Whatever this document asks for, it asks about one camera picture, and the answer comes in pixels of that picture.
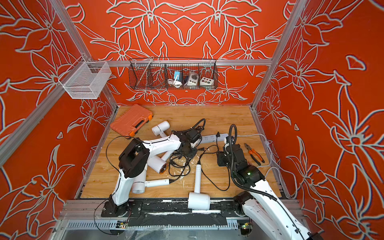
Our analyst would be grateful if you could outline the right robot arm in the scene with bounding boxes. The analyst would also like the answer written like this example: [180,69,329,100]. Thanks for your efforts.
[218,124,322,240]

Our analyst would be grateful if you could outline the black dryer power cables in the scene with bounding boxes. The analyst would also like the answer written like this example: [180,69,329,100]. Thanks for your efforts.
[167,131,232,192]

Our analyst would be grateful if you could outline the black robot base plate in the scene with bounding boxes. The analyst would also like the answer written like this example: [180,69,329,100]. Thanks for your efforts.
[100,198,246,218]

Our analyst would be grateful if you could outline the blue small box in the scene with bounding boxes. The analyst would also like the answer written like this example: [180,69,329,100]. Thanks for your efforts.
[173,71,183,84]

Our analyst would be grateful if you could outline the white hair dryer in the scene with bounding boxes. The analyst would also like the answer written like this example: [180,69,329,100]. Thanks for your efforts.
[132,168,170,194]
[147,151,174,174]
[188,164,211,211]
[152,121,170,138]

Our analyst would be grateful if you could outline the white hair dryer front left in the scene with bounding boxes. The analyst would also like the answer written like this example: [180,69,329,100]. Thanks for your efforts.
[132,168,170,194]

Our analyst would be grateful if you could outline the white adapter box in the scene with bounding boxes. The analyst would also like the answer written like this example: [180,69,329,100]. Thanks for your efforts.
[187,73,200,87]

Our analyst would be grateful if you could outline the aluminium frame post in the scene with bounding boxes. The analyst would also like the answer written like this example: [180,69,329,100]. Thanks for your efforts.
[50,0,93,62]

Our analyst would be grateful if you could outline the orange handled pliers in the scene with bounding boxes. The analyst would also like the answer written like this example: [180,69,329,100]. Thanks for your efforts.
[244,143,265,166]

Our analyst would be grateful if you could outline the white hair dryer front right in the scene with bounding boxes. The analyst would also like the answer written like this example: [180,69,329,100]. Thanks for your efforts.
[188,164,211,211]

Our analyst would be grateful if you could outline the white hair dryer middle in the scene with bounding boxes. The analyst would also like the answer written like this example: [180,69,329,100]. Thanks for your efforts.
[147,151,174,174]

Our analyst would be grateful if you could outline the white socket cube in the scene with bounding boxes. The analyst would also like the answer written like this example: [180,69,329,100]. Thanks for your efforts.
[200,77,214,87]

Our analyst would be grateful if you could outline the clear plastic wall bin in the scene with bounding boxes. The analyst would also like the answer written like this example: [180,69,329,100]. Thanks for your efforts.
[58,56,112,100]

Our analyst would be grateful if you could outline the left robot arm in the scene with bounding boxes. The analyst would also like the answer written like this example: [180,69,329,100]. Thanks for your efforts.
[102,129,202,217]

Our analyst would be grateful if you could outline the white power strip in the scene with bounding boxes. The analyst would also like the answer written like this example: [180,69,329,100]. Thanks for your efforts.
[201,134,229,144]

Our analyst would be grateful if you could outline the white hair dryer back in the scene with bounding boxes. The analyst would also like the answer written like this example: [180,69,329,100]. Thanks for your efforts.
[152,121,170,138]

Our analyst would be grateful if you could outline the orange plastic tool case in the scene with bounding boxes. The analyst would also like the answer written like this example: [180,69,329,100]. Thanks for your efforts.
[111,104,153,137]

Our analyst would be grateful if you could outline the black wire wall basket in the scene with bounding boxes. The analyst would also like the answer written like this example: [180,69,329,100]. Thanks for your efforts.
[129,58,219,90]

